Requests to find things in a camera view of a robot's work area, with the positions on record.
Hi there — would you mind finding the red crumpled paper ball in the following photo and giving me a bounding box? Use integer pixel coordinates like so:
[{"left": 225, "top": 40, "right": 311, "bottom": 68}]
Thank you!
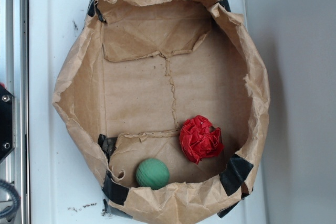
[{"left": 179, "top": 115, "right": 224, "bottom": 164}]

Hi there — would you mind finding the green ball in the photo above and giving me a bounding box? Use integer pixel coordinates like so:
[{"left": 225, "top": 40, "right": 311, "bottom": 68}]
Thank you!
[{"left": 135, "top": 158, "right": 170, "bottom": 190}]

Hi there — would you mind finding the grey braided cable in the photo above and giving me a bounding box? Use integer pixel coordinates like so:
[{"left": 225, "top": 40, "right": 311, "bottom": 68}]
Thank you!
[{"left": 0, "top": 178, "right": 21, "bottom": 217}]

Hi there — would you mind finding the aluminium frame rail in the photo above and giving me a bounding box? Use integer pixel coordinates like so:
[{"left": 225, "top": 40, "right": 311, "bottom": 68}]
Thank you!
[{"left": 1, "top": 0, "right": 30, "bottom": 223}]

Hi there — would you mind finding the black bracket plate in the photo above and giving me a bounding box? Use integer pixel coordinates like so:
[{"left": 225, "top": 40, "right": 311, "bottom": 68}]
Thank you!
[{"left": 0, "top": 82, "right": 15, "bottom": 163}]

